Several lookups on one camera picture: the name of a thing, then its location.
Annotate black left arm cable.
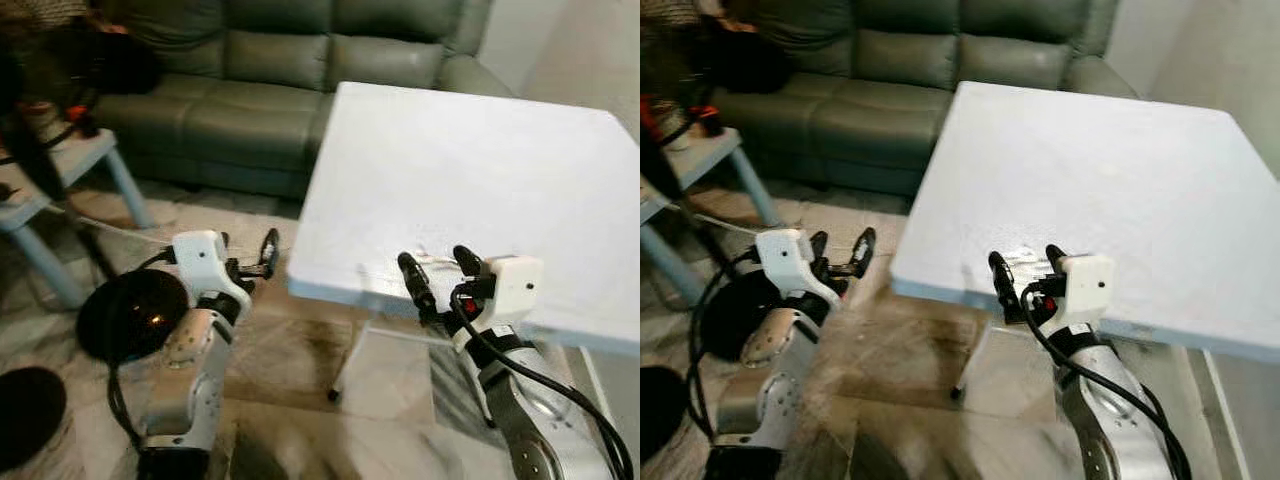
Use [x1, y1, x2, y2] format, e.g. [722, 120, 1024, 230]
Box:
[105, 250, 179, 451]
[687, 248, 763, 443]

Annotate black round stool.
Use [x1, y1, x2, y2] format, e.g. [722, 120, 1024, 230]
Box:
[640, 366, 691, 467]
[0, 367, 68, 473]
[700, 270, 779, 363]
[77, 268, 191, 363]

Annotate green leather sofa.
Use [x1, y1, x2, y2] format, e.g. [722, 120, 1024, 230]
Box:
[712, 0, 1141, 197]
[95, 0, 516, 201]

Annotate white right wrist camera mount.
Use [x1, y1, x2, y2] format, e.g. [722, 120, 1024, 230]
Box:
[483, 256, 544, 325]
[1060, 254, 1116, 327]

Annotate black bag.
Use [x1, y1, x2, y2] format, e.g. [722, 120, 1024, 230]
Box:
[715, 25, 798, 97]
[95, 25, 163, 97]

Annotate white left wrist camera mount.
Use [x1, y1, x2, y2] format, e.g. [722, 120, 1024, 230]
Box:
[757, 228, 843, 313]
[172, 230, 253, 321]

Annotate white floor cable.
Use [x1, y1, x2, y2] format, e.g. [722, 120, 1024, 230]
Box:
[688, 208, 763, 239]
[60, 205, 177, 247]

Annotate white square table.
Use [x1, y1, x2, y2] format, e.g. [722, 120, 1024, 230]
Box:
[890, 80, 1280, 401]
[287, 82, 641, 403]

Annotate light blue side table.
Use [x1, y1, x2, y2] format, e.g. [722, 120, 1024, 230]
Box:
[660, 128, 783, 227]
[0, 128, 153, 231]
[640, 180, 703, 303]
[0, 185, 87, 311]

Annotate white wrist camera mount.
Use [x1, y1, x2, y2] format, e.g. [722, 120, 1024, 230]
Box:
[757, 228, 843, 313]
[483, 256, 544, 325]
[172, 230, 253, 321]
[1060, 254, 1116, 327]

